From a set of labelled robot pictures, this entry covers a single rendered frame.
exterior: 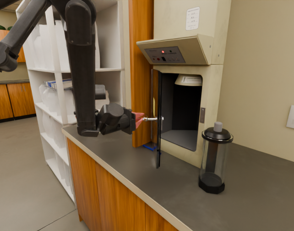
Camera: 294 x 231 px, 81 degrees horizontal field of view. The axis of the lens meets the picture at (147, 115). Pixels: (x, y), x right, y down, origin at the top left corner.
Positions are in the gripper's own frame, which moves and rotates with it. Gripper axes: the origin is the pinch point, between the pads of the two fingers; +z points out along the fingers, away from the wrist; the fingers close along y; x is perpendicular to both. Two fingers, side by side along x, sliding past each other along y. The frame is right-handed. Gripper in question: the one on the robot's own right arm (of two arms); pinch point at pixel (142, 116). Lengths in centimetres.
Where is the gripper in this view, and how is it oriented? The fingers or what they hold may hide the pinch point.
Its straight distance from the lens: 74.4
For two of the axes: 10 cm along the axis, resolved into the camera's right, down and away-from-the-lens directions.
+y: 0.0, -9.6, -3.0
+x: -6.8, -2.1, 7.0
